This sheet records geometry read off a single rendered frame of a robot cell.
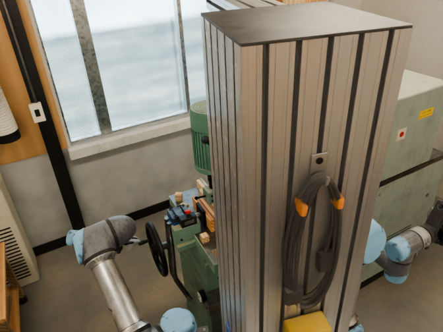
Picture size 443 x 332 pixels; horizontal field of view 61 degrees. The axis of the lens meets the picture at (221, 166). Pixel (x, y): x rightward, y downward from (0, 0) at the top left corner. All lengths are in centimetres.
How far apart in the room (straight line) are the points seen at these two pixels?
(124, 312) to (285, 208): 86
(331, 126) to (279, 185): 12
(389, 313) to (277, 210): 226
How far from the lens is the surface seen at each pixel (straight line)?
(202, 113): 160
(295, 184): 61
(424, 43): 372
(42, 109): 276
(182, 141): 328
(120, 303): 138
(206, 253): 177
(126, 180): 325
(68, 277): 316
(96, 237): 142
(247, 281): 72
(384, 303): 288
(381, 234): 112
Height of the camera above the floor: 214
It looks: 32 degrees down
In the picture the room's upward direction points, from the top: 3 degrees counter-clockwise
